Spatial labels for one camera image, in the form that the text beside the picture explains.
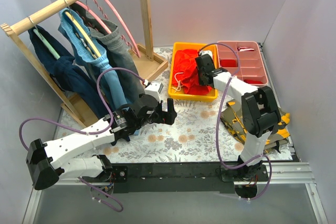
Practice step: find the yellow hanger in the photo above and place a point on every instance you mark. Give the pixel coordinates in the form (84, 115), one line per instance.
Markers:
(94, 50)

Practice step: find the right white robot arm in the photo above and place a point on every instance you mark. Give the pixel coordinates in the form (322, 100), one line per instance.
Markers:
(259, 110)

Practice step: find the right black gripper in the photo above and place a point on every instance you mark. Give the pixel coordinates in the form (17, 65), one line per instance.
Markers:
(202, 77)

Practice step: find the wooden clothes rack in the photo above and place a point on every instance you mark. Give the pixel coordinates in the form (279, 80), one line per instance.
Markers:
(149, 64)

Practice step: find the light blue shorts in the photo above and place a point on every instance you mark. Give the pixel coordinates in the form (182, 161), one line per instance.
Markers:
(109, 82)

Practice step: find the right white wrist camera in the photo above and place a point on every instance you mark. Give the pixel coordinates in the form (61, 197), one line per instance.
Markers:
(205, 52)

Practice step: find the floral table mat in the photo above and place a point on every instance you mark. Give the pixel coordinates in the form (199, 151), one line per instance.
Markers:
(190, 139)

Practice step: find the red white packet in organizer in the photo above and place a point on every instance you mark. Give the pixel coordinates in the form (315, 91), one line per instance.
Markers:
(241, 49)

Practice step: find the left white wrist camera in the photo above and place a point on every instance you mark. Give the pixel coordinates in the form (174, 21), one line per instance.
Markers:
(153, 92)

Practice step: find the grey shorts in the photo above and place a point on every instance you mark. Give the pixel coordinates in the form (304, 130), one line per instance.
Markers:
(107, 34)

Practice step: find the mint green hanger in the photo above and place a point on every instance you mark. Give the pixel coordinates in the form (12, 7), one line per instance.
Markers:
(46, 44)

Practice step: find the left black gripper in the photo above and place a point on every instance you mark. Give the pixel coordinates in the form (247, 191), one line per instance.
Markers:
(161, 112)

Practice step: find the red item in organizer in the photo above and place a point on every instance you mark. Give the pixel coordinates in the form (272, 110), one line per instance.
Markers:
(228, 63)

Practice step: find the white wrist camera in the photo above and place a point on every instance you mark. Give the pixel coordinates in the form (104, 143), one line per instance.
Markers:
(205, 52)
(153, 92)

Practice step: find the pink compartment organizer box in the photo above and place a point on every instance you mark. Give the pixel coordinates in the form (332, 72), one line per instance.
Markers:
(250, 63)

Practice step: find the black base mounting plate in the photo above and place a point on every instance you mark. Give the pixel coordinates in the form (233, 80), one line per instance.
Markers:
(175, 177)

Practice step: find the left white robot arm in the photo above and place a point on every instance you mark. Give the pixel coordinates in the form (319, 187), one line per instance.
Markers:
(51, 161)

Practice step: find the empty pink hanger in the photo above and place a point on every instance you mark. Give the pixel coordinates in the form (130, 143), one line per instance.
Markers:
(131, 44)

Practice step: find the yellow plastic bin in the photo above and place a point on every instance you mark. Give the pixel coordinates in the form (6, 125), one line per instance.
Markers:
(211, 96)

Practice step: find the red cloth in organizer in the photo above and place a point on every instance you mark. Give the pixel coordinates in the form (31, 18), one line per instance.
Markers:
(253, 82)

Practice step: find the orange red shorts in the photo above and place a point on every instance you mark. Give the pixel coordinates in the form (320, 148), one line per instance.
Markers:
(185, 74)

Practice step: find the camouflage shorts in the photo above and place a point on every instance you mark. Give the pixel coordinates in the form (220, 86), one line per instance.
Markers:
(233, 122)

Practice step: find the pink hanger with grey shorts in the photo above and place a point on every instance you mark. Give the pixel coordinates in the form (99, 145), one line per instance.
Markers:
(97, 18)

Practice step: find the navy blue shorts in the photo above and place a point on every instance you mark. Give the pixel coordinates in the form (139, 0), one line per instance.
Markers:
(69, 76)

